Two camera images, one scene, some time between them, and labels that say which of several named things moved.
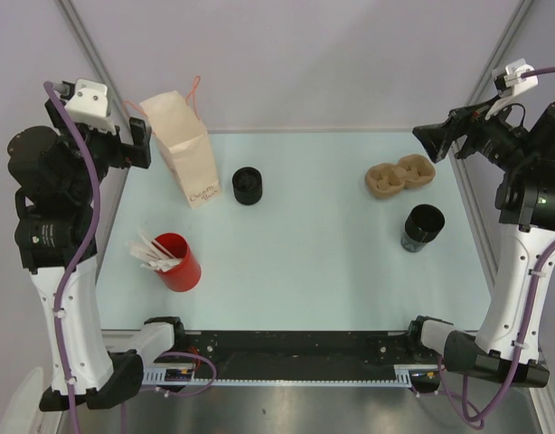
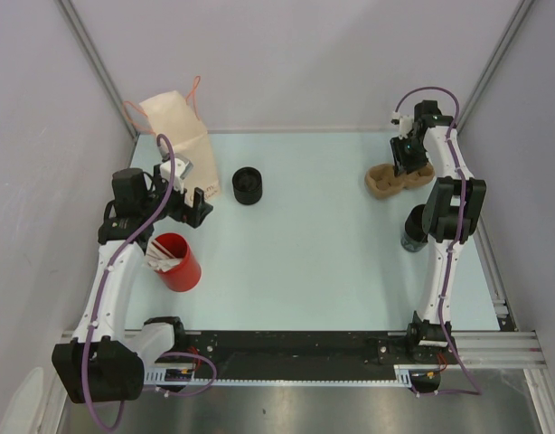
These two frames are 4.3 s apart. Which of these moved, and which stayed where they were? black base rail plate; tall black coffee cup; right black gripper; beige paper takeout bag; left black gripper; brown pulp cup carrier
Moved: left black gripper; right black gripper
Stayed: tall black coffee cup; black base rail plate; beige paper takeout bag; brown pulp cup carrier
